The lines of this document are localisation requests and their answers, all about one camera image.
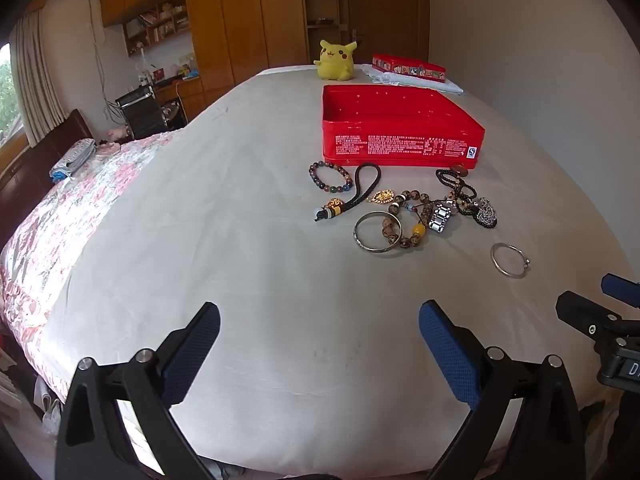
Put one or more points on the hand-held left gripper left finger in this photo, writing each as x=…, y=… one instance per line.
x=192, y=355

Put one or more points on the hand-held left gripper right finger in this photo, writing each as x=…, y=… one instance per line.
x=450, y=355

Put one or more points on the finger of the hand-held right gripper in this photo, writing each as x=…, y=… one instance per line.
x=622, y=287
x=582, y=310

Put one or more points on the thin silver bangle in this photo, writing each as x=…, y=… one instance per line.
x=525, y=263

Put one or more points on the wide silver bangle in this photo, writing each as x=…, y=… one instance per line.
x=375, y=250

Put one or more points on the gold leaf pendant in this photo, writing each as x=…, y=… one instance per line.
x=382, y=196

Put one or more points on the red tin box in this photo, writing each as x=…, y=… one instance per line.
x=400, y=145

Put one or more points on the floral quilt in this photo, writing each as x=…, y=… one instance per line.
x=65, y=220

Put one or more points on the folded grey blue towel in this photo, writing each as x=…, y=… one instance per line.
x=75, y=157

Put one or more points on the pink plush toy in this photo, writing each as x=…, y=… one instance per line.
x=117, y=133

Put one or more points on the black chair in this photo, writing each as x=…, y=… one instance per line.
x=142, y=115

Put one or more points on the dark wooden headboard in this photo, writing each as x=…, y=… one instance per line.
x=30, y=165

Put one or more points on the wooden desk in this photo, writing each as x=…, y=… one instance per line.
x=192, y=95

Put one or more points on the white folded cloth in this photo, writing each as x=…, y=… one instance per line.
x=440, y=86

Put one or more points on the red tin lid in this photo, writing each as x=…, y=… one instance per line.
x=407, y=67

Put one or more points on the yellow plush toy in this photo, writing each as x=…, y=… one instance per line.
x=334, y=62

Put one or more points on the window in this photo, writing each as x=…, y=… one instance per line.
x=7, y=100

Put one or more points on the beige curtain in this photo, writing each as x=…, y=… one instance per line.
x=37, y=75

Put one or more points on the wooden wardrobe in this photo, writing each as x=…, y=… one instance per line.
x=225, y=20

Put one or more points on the wooden door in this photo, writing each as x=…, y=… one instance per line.
x=390, y=10

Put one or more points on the wall shelf with books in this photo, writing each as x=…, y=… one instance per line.
x=160, y=25

